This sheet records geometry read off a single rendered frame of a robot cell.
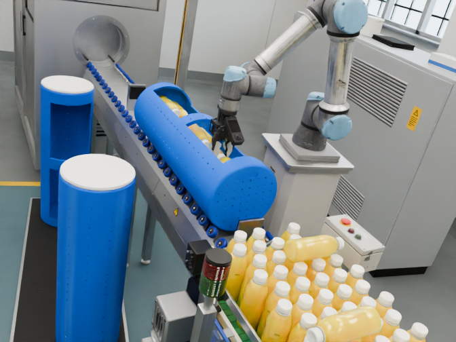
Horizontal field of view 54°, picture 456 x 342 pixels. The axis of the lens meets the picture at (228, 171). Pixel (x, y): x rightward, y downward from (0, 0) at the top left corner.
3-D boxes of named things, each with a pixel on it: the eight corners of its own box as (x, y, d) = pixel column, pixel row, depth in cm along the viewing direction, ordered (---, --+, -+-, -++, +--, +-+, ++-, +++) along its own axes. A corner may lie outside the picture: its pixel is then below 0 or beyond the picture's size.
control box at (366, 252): (338, 235, 168) (347, 213, 164) (375, 270, 153) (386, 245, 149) (317, 239, 164) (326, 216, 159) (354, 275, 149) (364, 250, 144)
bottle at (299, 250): (299, 247, 128) (346, 239, 137) (286, 235, 134) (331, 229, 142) (294, 267, 131) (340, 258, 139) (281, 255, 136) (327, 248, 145)
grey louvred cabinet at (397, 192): (303, 148, 512) (340, 17, 447) (427, 274, 334) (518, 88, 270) (260, 146, 493) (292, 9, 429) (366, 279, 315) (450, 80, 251)
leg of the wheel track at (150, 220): (148, 258, 290) (159, 174, 262) (150, 264, 286) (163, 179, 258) (139, 260, 287) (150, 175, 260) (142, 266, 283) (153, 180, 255)
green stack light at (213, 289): (217, 277, 110) (221, 261, 108) (229, 295, 106) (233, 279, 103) (194, 281, 107) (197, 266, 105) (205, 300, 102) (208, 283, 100)
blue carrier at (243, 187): (186, 131, 240) (188, 79, 226) (272, 223, 174) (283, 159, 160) (134, 138, 227) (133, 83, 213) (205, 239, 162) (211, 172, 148)
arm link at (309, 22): (328, -23, 167) (230, 66, 177) (340, -18, 158) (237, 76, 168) (343, 2, 173) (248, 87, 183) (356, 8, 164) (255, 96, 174)
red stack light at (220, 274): (221, 261, 108) (224, 248, 106) (233, 278, 103) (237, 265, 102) (197, 265, 105) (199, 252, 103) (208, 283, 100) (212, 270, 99)
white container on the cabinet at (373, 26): (371, 34, 372) (377, 16, 365) (382, 39, 359) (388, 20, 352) (355, 32, 366) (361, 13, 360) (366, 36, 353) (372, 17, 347)
